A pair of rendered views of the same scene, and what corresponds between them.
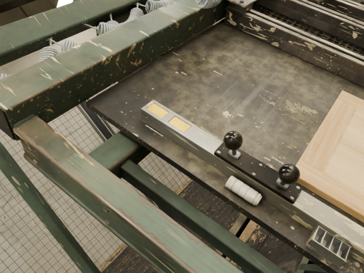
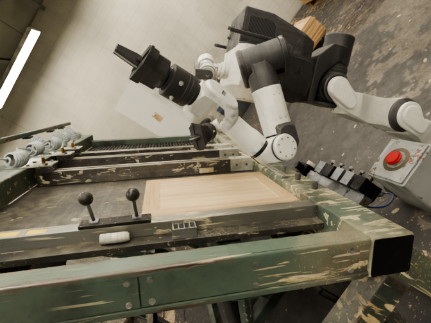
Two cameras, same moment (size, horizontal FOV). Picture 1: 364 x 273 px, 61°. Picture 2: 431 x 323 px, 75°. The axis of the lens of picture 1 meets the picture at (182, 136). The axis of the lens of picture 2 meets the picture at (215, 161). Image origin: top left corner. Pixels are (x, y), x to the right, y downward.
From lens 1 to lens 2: 40 cm
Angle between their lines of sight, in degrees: 48
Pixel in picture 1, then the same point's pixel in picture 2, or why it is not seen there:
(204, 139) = (65, 228)
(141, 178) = not seen: hidden behind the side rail
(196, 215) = not seen: hidden behind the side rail
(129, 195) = (15, 275)
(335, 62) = (133, 171)
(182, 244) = (85, 268)
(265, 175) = (123, 219)
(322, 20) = (113, 161)
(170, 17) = not seen: outside the picture
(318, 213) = (167, 218)
